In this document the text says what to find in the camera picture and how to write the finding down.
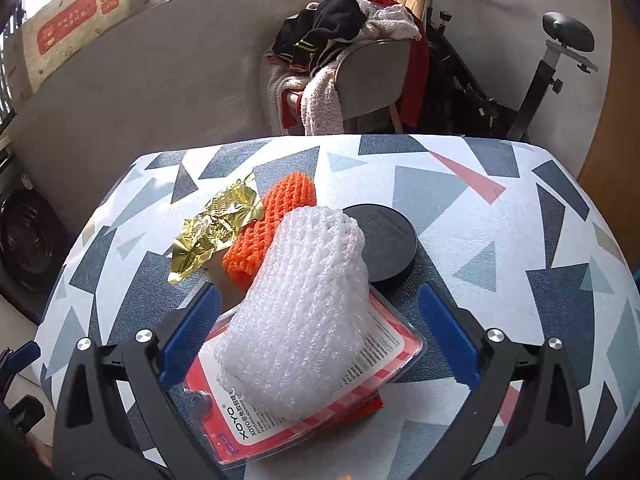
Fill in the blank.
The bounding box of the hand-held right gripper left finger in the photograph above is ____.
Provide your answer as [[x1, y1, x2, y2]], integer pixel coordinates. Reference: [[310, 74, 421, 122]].
[[52, 282, 223, 480]]

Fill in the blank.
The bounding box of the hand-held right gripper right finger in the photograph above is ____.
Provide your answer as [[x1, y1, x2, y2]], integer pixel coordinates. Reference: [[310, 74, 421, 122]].
[[417, 281, 589, 480]]

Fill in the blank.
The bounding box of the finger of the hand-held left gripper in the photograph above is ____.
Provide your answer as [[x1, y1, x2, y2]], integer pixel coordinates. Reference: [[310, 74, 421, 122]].
[[7, 394, 47, 433], [0, 341, 42, 386]]

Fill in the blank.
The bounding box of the gold foil wrapper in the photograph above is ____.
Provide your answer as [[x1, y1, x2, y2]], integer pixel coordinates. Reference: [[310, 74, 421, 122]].
[[167, 170, 264, 285]]

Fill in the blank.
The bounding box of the black round lid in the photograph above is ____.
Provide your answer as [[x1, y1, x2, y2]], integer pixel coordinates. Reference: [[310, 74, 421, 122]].
[[342, 203, 418, 291]]

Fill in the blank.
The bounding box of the white foam fruit net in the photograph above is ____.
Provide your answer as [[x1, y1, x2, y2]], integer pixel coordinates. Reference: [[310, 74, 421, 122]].
[[214, 206, 372, 423]]

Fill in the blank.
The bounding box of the orange foam fruit net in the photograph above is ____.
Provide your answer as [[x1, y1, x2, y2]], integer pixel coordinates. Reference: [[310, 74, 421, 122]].
[[221, 171, 318, 291]]

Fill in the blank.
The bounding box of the red plastic blister package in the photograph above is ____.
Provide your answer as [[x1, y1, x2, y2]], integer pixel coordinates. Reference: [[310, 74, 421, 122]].
[[181, 290, 428, 471]]

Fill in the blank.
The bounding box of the person's left hand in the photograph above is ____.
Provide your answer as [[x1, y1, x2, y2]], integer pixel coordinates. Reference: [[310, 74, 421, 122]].
[[26, 434, 52, 467]]

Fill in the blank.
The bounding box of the black wheel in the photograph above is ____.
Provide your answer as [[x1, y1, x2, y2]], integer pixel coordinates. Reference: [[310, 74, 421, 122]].
[[0, 187, 68, 293]]

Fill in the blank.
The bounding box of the black exercise bike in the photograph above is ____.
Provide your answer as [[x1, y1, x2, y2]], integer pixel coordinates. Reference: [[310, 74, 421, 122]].
[[392, 0, 601, 143]]

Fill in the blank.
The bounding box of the red garment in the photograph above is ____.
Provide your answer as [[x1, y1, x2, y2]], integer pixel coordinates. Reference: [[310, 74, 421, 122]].
[[400, 22, 431, 131]]

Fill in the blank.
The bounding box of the white fluffy towel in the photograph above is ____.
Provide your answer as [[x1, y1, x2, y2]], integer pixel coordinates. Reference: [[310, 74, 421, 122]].
[[267, 62, 346, 137]]

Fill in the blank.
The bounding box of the beige chair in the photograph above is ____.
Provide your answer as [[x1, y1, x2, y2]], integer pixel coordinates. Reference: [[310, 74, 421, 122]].
[[265, 0, 431, 136]]

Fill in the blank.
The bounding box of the brown wooden panel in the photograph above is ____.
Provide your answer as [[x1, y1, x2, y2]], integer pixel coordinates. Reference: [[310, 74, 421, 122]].
[[575, 0, 640, 221]]

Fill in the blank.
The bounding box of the cream knit garment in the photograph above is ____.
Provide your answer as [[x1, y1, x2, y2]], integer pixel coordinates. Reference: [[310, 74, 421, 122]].
[[327, 0, 423, 43]]

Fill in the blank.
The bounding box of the black garment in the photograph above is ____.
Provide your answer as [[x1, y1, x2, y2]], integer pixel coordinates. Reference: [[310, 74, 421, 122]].
[[272, 0, 368, 76]]

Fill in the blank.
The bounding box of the cardboard board with red label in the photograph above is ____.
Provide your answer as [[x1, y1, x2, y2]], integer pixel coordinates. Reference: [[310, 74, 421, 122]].
[[22, 0, 168, 93]]

